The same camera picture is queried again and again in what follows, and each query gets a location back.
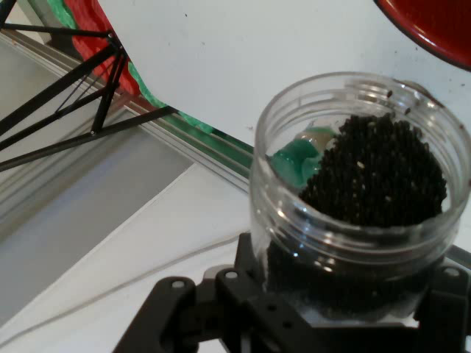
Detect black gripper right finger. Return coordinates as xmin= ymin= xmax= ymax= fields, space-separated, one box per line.
xmin=411 ymin=264 xmax=471 ymax=353

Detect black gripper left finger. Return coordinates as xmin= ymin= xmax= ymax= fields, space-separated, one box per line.
xmin=112 ymin=231 xmax=332 ymax=353

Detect clear plastic jar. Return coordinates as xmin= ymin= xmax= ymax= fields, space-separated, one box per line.
xmin=249 ymin=71 xmax=471 ymax=327

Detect black seeds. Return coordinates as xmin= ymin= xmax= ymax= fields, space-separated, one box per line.
xmin=264 ymin=113 xmax=448 ymax=323

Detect black tripod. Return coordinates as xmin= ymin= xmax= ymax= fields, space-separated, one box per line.
xmin=0 ymin=0 xmax=181 ymax=172

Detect red bowl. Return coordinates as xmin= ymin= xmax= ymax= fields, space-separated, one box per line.
xmin=373 ymin=0 xmax=471 ymax=73

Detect white wall cable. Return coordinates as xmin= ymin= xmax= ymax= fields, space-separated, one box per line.
xmin=0 ymin=235 xmax=244 ymax=341

